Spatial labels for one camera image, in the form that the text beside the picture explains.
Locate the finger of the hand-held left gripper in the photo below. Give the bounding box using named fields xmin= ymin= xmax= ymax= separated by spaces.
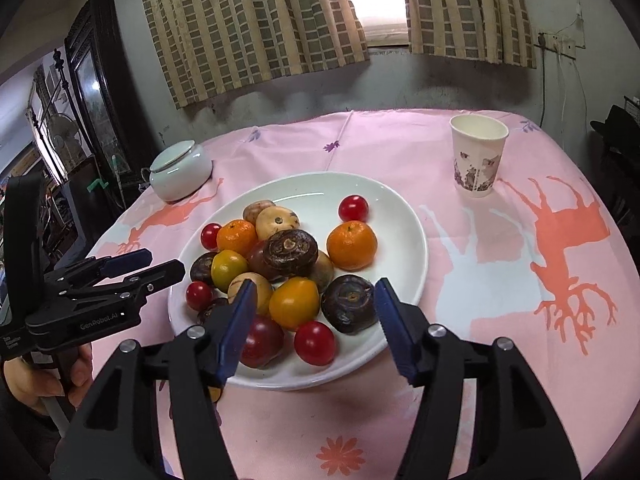
xmin=45 ymin=248 xmax=152 ymax=288
xmin=62 ymin=260 xmax=186 ymax=311

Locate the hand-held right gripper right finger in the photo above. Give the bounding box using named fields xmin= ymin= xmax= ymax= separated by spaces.
xmin=374 ymin=277 xmax=583 ymax=480

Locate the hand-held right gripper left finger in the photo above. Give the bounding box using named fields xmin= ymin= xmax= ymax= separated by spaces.
xmin=50 ymin=279 xmax=258 ymax=480

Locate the dark red tomato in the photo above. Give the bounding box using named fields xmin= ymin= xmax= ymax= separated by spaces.
xmin=247 ymin=240 xmax=281 ymax=281
xmin=240 ymin=314 xmax=286 ymax=369

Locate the dark purple round fruit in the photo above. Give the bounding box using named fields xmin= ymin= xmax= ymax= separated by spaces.
xmin=320 ymin=274 xmax=378 ymax=334
xmin=190 ymin=251 xmax=218 ymax=288
xmin=262 ymin=229 xmax=319 ymax=277
xmin=196 ymin=297 xmax=230 ymax=326

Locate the red cherry tomato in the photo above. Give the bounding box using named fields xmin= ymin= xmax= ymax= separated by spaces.
xmin=200 ymin=223 xmax=222 ymax=251
xmin=293 ymin=321 xmax=336 ymax=366
xmin=338 ymin=195 xmax=370 ymax=222
xmin=185 ymin=281 xmax=213 ymax=312

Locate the tan round fruit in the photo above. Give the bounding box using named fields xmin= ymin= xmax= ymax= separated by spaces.
xmin=243 ymin=200 xmax=276 ymax=228
xmin=255 ymin=206 xmax=301 ymax=241
xmin=227 ymin=272 xmax=275 ymax=311
xmin=307 ymin=251 xmax=336 ymax=292

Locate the yellow-green tomato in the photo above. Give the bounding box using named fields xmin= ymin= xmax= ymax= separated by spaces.
xmin=210 ymin=249 xmax=249 ymax=293

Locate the orange-yellow tomato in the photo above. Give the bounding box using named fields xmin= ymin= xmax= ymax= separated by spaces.
xmin=268 ymin=276 xmax=321 ymax=331

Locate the white ceramic plate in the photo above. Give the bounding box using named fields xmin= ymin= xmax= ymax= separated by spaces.
xmin=167 ymin=172 xmax=430 ymax=392

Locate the orange mandarin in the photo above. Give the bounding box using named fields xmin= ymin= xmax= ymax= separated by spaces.
xmin=216 ymin=219 xmax=259 ymax=256
xmin=326 ymin=221 xmax=377 ymax=270

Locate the person's left hand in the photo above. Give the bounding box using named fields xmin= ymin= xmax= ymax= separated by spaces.
xmin=4 ymin=342 xmax=94 ymax=411

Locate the pink printed tablecloth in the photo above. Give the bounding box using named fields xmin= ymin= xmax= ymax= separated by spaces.
xmin=87 ymin=108 xmax=633 ymax=480

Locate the white ceramic lidded jar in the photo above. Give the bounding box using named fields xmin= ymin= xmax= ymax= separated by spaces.
xmin=141 ymin=140 xmax=212 ymax=204

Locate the standing fan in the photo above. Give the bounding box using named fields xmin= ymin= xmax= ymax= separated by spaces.
xmin=47 ymin=112 xmax=81 ymax=161

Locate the dark wooden cabinet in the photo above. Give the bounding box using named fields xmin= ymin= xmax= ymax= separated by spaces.
xmin=64 ymin=0 xmax=166 ymax=186

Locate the floral paper cup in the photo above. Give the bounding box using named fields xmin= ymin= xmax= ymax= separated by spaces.
xmin=449 ymin=114 xmax=509 ymax=198

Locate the wide beige checked curtain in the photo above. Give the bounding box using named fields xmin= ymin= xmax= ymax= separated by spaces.
xmin=136 ymin=0 xmax=372 ymax=109

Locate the black hat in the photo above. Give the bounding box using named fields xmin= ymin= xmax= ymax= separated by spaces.
xmin=590 ymin=105 xmax=640 ymax=161

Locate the narrow beige checked curtain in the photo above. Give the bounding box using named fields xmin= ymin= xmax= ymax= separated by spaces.
xmin=397 ymin=0 xmax=537 ymax=69

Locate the black power cable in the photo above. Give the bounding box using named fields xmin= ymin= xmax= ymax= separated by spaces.
xmin=537 ymin=45 xmax=548 ymax=128

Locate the white wall socket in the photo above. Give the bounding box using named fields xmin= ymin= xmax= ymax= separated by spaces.
xmin=536 ymin=31 xmax=586 ymax=53

